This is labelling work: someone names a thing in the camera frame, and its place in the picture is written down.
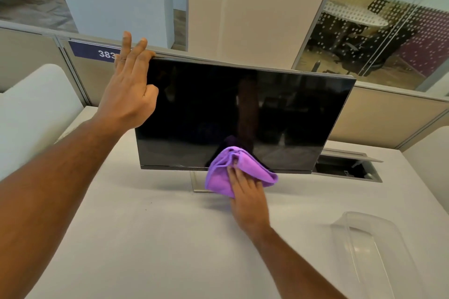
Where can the person's left hand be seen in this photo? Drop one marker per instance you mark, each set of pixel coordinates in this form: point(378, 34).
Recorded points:
point(128, 99)

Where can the person's right hand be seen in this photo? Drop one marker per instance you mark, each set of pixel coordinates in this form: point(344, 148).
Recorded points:
point(250, 211)

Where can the purple microfibre cloth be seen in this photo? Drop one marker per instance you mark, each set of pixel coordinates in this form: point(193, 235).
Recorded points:
point(219, 179)

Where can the black monitor with silver stand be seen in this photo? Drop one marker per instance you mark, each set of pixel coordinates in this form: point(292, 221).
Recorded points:
point(210, 106)

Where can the person's right forearm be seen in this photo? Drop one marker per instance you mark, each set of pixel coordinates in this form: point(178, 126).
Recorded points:
point(298, 270)

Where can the person's left forearm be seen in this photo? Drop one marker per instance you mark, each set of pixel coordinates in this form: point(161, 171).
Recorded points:
point(52, 204)

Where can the blue number sign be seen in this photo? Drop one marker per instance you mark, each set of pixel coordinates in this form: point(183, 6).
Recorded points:
point(87, 51)

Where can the white desk divider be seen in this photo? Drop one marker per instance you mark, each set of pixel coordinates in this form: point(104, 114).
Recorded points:
point(431, 162)
point(35, 113)

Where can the beige partition panel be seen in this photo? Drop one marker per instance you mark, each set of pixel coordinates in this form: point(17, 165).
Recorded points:
point(386, 116)
point(28, 60)

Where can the clear plastic container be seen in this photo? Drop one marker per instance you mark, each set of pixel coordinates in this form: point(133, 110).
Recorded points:
point(386, 232)

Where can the black office chair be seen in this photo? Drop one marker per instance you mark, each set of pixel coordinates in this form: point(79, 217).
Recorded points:
point(350, 50)

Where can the round white table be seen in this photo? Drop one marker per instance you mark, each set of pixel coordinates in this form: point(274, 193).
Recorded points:
point(354, 15)

